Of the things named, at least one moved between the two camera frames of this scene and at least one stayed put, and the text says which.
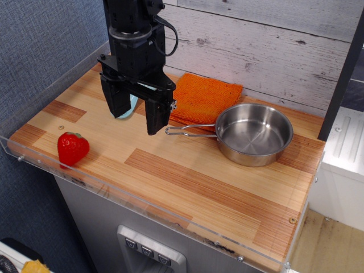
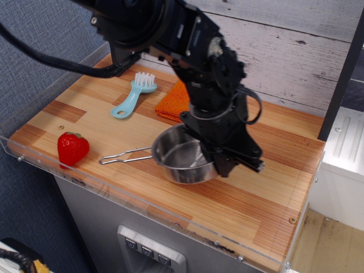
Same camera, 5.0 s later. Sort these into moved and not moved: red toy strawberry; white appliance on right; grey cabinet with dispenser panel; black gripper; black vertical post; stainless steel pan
Moved: black gripper; stainless steel pan
Not moved: grey cabinet with dispenser panel; black vertical post; white appliance on right; red toy strawberry
